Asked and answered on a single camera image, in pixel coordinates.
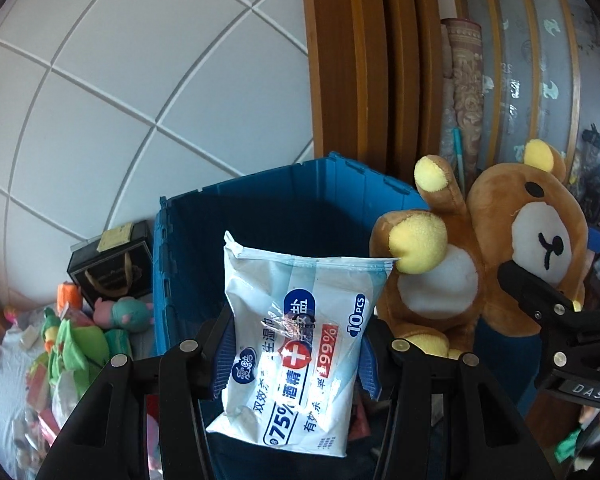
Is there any blue plastic crate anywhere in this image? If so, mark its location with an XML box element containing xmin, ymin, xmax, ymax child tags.
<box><xmin>152</xmin><ymin>151</ymin><xmax>543</xmax><ymax>480</ymax></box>

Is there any teal stick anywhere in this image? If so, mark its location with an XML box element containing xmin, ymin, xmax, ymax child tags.
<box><xmin>452</xmin><ymin>127</ymin><xmax>467</xmax><ymax>183</ymax></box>

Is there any yellow sticky note pad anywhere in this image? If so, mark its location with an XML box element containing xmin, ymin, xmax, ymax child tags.
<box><xmin>97</xmin><ymin>224</ymin><xmax>133</xmax><ymax>252</ymax></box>

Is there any light green plush toy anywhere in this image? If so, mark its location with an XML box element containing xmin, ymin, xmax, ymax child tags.
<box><xmin>42</xmin><ymin>307</ymin><xmax>112</xmax><ymax>391</ymax></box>

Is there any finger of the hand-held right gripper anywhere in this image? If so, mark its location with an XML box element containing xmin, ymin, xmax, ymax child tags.
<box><xmin>496</xmin><ymin>260</ymin><xmax>588</xmax><ymax>326</ymax></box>

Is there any blue pink plush toy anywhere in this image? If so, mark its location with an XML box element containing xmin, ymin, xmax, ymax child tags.
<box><xmin>92</xmin><ymin>296</ymin><xmax>153</xmax><ymax>332</ymax></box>

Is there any green cloth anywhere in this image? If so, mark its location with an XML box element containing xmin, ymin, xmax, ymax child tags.
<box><xmin>554</xmin><ymin>427</ymin><xmax>587</xmax><ymax>466</ymax></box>

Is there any white padded wooden headboard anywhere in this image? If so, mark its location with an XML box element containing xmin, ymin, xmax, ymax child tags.
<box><xmin>0</xmin><ymin>0</ymin><xmax>451</xmax><ymax>281</ymax></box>

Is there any black gift box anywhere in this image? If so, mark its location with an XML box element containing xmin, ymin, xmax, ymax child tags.
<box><xmin>67</xmin><ymin>220</ymin><xmax>155</xmax><ymax>306</ymax></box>

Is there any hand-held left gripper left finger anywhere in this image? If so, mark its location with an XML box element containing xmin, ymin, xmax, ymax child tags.
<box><xmin>35</xmin><ymin>305</ymin><xmax>233</xmax><ymax>480</ymax></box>

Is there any frosted glass sliding door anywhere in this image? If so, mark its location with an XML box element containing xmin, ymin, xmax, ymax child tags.
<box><xmin>450</xmin><ymin>0</ymin><xmax>600</xmax><ymax>196</ymax></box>

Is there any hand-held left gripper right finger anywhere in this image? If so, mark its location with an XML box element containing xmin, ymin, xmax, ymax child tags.
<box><xmin>357</xmin><ymin>320</ymin><xmax>556</xmax><ymax>480</ymax></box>

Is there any brown bear plush toy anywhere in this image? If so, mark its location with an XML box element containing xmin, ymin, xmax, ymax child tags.
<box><xmin>369</xmin><ymin>139</ymin><xmax>593</xmax><ymax>361</ymax></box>

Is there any white blue wet wipes packet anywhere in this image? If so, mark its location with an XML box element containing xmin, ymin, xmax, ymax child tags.
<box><xmin>206</xmin><ymin>231</ymin><xmax>395</xmax><ymax>458</ymax></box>

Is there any rolled patterned carpet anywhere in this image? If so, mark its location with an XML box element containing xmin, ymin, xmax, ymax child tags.
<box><xmin>440</xmin><ymin>17</ymin><xmax>486</xmax><ymax>171</ymax></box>

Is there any orange plush toy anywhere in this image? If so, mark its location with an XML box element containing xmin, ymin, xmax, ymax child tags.
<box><xmin>56</xmin><ymin>282</ymin><xmax>83</xmax><ymax>311</ymax></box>

